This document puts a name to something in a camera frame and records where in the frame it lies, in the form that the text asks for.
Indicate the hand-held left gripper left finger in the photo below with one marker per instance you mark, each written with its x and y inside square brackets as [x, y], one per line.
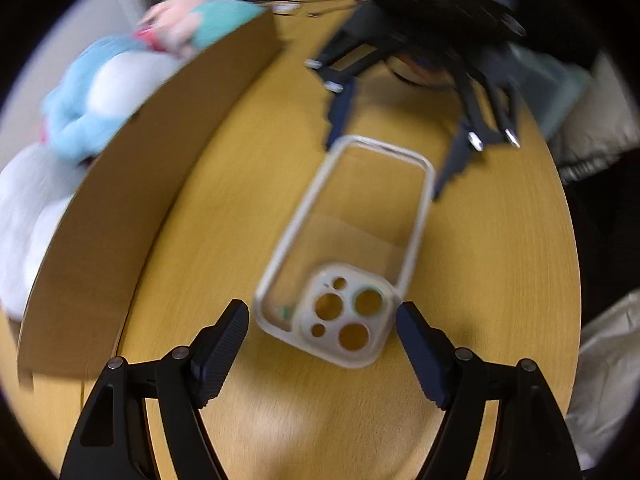
[225, 355]

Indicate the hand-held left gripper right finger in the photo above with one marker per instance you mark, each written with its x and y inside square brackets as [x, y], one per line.
[422, 355]

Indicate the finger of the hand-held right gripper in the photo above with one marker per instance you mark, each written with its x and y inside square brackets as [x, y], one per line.
[452, 165]
[341, 107]

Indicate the clear phone case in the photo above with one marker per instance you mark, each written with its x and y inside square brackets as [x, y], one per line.
[349, 312]

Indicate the teal and pink plush doll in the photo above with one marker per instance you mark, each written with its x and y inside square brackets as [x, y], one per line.
[220, 17]

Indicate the brown cardboard box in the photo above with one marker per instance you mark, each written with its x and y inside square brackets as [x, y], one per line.
[150, 170]

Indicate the white round plush toy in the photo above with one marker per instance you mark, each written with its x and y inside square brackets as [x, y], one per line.
[30, 220]

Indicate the light blue plush toy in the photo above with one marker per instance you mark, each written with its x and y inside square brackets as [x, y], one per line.
[75, 115]

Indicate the pale grey-green cloth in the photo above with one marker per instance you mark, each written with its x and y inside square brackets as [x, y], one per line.
[560, 95]

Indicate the white padded jacket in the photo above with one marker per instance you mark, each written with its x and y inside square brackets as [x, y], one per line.
[610, 125]

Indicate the white plastic bag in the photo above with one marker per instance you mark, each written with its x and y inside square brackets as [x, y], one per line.
[610, 370]

